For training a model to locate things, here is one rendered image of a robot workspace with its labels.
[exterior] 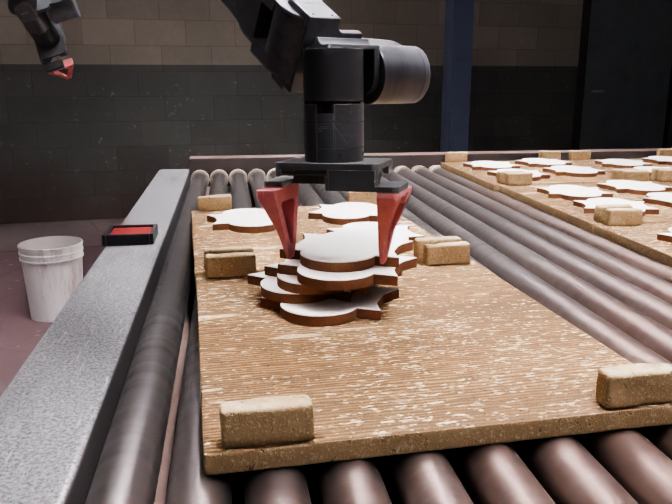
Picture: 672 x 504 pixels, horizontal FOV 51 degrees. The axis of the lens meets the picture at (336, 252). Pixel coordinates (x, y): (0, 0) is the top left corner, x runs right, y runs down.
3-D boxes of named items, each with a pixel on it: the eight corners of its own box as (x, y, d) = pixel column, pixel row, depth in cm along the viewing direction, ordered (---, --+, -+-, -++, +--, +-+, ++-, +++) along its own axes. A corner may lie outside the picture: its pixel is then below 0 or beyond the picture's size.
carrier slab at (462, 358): (204, 477, 44) (203, 454, 43) (196, 288, 83) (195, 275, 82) (692, 423, 51) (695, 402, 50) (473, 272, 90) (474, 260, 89)
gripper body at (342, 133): (297, 174, 73) (295, 101, 71) (393, 176, 70) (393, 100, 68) (273, 182, 67) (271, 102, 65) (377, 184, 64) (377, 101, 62)
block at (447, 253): (426, 267, 86) (427, 245, 85) (421, 263, 88) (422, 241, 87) (471, 264, 87) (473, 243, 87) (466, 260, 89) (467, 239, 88)
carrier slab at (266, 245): (195, 286, 84) (194, 273, 83) (191, 219, 123) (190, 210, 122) (469, 269, 91) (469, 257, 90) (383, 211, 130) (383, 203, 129)
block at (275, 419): (221, 452, 44) (219, 412, 43) (220, 438, 46) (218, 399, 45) (315, 443, 45) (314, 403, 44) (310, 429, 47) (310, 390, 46)
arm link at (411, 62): (263, 70, 73) (283, -10, 68) (352, 71, 79) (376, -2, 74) (319, 134, 66) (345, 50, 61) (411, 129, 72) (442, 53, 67)
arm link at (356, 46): (290, 38, 66) (324, 34, 61) (349, 41, 70) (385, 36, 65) (292, 113, 67) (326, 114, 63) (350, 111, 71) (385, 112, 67)
